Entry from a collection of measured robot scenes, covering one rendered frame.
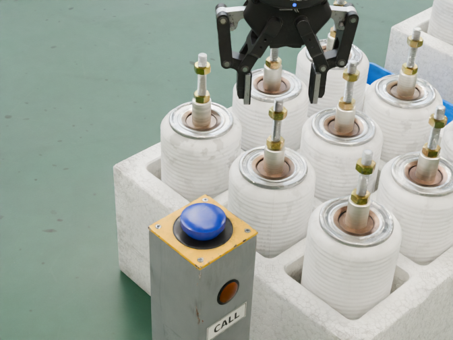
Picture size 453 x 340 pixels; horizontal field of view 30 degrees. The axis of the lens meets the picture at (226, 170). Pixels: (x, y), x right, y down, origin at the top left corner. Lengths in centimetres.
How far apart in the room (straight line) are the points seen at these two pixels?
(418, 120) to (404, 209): 16
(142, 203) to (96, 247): 19
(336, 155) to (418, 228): 12
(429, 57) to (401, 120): 32
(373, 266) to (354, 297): 4
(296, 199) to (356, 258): 10
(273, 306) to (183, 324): 15
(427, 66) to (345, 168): 42
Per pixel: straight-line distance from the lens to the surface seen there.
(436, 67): 136
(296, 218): 92
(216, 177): 99
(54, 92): 152
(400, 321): 89
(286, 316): 90
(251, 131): 105
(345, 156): 97
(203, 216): 74
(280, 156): 91
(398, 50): 139
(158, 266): 77
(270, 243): 93
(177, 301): 78
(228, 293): 76
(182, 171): 99
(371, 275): 86
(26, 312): 113
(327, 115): 101
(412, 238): 95
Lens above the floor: 82
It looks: 38 degrees down
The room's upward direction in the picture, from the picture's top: 2 degrees clockwise
